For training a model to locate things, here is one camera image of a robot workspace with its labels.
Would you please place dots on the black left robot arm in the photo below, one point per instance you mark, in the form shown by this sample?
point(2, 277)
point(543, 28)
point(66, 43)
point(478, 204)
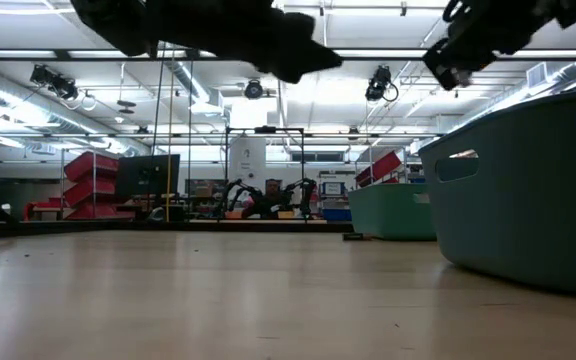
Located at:
point(178, 22)

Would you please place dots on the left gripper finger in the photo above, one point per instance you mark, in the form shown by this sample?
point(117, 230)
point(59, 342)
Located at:
point(308, 62)

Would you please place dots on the dark teal plastic bin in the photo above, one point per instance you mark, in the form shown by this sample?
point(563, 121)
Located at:
point(528, 225)

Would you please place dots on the black rig crossbar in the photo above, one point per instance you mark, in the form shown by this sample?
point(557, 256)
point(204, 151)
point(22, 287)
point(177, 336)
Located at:
point(393, 54)

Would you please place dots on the tilted red bin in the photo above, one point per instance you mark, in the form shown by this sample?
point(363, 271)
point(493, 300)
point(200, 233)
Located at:
point(380, 167)

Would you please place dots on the blue framed screen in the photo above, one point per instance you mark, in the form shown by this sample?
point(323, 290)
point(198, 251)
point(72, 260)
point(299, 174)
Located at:
point(332, 188)

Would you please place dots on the black copper-top battery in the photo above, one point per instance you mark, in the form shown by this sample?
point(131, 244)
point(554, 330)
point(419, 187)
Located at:
point(355, 236)

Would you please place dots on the black aluminium table frame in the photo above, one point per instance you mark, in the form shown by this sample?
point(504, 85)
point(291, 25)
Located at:
point(43, 227)

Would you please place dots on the blue crate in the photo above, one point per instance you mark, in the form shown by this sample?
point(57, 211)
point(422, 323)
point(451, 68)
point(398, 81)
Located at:
point(335, 215)

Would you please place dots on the person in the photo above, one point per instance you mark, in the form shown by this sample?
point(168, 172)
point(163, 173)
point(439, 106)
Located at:
point(270, 197)

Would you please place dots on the black round hanging camera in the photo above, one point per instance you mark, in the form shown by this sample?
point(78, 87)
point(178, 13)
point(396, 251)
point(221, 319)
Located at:
point(254, 90)

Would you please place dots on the yellow pole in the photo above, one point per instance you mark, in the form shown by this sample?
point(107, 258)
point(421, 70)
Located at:
point(169, 150)

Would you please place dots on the black gantry frame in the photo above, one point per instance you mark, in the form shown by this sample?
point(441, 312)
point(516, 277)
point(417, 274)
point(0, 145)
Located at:
point(265, 129)

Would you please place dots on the light teal plastic bin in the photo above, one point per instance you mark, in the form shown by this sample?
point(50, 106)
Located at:
point(388, 215)

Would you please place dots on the black room monitor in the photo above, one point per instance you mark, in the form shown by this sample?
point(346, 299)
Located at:
point(148, 175)

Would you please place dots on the white pillar cabinet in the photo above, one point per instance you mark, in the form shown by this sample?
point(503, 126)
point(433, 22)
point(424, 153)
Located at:
point(248, 160)

